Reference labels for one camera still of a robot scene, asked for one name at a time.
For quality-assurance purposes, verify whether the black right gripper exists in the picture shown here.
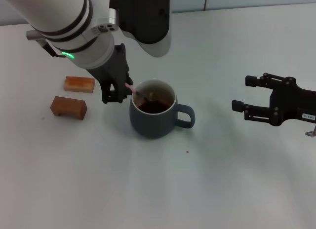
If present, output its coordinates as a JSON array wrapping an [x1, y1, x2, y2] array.
[[232, 72, 316, 127]]

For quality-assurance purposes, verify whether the left wrist cable with connector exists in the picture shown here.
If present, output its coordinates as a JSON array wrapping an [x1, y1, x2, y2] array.
[[26, 30, 69, 59]]

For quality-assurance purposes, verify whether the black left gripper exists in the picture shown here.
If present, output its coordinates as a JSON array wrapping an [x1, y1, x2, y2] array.
[[84, 43, 134, 105]]

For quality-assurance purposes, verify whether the grey right wrist cable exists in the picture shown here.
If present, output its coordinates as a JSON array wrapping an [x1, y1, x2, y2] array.
[[305, 123, 316, 137]]

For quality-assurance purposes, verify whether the dark brown wooden block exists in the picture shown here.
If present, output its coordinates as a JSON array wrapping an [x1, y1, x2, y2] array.
[[50, 96, 88, 120]]

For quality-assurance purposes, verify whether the pink handled metal spoon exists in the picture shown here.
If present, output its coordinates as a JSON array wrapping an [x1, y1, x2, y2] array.
[[125, 82, 159, 103]]

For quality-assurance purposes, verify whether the grey ceramic cup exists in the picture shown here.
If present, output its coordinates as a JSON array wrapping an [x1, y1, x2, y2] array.
[[129, 78, 196, 140]]

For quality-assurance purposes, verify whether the light orange wooden block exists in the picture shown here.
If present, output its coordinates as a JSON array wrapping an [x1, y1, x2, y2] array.
[[63, 76, 96, 94]]

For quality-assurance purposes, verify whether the dark coffee liquid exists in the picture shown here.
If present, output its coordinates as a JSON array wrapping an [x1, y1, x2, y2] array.
[[137, 100, 171, 115]]

